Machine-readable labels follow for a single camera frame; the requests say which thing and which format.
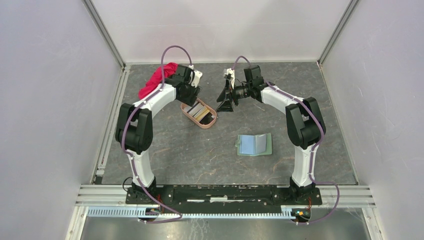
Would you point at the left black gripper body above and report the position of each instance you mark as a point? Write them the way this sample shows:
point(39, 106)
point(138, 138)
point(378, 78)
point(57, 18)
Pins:
point(190, 96)

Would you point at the green card holder wallet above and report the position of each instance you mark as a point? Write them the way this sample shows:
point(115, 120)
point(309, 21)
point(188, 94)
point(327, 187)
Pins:
point(254, 145)

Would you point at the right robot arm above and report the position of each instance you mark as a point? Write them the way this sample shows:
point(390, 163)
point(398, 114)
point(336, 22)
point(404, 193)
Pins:
point(304, 121)

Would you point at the gold card in tray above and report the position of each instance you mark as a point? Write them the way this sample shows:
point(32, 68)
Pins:
point(201, 114)

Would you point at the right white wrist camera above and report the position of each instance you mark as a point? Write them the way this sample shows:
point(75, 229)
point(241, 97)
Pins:
point(229, 74)

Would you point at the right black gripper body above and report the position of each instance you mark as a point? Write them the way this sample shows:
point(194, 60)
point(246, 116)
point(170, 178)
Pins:
point(238, 92)

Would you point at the aluminium frame rail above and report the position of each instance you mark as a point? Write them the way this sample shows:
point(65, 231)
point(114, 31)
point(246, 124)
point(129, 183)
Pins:
point(110, 201)

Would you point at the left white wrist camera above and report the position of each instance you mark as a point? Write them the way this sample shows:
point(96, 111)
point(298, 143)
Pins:
point(195, 76)

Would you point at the stack of upright cards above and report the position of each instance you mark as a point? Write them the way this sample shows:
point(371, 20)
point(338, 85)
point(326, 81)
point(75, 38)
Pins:
point(188, 108)

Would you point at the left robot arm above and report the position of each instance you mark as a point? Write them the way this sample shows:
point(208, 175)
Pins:
point(134, 128)

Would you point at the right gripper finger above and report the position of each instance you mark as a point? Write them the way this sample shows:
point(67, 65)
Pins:
point(225, 94)
point(225, 106)

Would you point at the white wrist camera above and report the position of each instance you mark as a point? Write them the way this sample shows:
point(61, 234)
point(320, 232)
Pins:
point(195, 76)
point(229, 74)

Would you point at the red crumpled cloth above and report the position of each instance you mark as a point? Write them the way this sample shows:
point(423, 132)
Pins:
point(156, 79)

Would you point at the pink oval card tray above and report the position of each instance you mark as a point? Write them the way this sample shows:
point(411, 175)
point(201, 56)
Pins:
point(208, 119)

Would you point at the silver VIP card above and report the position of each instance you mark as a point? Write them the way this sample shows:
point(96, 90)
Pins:
point(197, 108)

